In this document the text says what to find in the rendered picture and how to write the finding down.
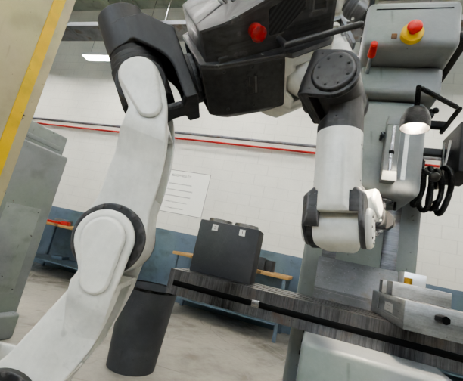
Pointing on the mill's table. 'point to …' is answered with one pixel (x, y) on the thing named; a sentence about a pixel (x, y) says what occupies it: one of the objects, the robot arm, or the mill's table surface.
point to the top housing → (389, 13)
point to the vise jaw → (438, 298)
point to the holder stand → (227, 250)
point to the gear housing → (401, 84)
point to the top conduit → (458, 51)
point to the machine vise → (423, 317)
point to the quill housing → (409, 184)
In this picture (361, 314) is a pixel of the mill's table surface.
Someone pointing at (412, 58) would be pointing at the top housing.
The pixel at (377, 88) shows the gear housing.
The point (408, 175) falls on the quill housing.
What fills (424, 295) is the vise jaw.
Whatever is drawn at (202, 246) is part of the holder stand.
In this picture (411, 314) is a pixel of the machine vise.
